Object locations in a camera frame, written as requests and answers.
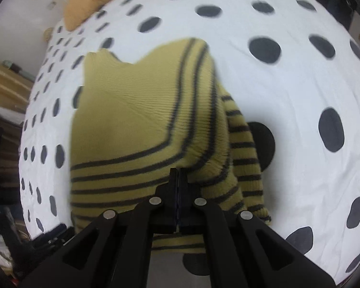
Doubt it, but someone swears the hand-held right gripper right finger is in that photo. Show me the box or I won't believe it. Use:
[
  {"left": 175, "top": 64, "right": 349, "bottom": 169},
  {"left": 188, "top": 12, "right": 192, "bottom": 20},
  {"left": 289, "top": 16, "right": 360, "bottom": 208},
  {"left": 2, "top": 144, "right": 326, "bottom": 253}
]
[{"left": 179, "top": 167, "right": 338, "bottom": 288}]

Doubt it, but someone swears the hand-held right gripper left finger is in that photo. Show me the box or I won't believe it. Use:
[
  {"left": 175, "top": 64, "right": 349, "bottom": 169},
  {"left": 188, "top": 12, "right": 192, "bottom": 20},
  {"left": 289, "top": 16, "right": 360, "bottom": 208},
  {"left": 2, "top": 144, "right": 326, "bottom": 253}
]
[{"left": 18, "top": 167, "right": 179, "bottom": 288}]

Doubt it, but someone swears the yellow striped knit sweater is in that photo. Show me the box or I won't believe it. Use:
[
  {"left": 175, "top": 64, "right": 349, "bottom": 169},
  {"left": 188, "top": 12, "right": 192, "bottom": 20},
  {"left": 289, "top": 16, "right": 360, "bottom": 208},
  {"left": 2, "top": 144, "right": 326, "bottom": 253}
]
[{"left": 70, "top": 37, "right": 272, "bottom": 254}]

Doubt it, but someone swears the white polka dot bed sheet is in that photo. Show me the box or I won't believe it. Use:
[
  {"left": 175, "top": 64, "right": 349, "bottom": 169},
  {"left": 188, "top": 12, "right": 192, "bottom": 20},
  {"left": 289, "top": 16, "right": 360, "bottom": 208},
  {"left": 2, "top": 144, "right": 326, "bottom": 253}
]
[{"left": 18, "top": 0, "right": 360, "bottom": 286}]

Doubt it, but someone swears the wooden nightstand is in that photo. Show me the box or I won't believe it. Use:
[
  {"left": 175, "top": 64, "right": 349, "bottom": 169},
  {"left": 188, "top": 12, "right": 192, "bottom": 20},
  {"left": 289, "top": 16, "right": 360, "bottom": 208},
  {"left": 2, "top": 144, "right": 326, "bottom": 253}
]
[{"left": 0, "top": 57, "right": 36, "bottom": 108}]

